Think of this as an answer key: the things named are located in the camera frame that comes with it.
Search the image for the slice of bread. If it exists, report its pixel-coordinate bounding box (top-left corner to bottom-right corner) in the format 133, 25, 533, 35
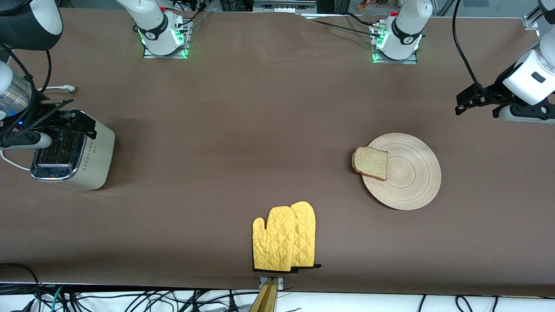
352, 146, 389, 182

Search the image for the round wooden plate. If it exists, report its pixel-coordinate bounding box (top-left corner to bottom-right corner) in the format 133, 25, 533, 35
361, 133, 442, 211

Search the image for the teal floor cable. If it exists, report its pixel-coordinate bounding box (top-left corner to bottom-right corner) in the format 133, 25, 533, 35
49, 286, 66, 312

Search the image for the silver aluminium frame rail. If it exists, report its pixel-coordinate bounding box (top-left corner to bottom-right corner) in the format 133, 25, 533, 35
253, 0, 318, 14

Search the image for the wooden bar with metal bracket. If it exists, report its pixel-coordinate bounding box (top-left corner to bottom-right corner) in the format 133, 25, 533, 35
249, 276, 284, 312

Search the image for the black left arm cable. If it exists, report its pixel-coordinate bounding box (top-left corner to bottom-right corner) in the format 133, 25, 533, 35
452, 0, 485, 95

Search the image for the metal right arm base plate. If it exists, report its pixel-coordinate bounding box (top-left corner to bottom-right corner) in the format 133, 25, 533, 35
143, 17, 192, 59

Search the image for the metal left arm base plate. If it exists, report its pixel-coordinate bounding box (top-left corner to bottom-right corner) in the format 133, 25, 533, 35
371, 22, 419, 65

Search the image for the black floor cable loop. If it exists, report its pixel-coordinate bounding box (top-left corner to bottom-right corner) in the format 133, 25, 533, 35
0, 263, 42, 312

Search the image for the black cable on table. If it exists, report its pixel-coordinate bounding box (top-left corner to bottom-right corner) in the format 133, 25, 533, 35
310, 12, 385, 38

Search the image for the yellow quilted oven mitt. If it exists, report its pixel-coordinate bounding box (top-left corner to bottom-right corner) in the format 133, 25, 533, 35
252, 206, 300, 273
290, 201, 322, 270

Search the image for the silver toaster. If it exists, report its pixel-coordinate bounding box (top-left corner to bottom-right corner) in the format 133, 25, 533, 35
30, 109, 116, 192

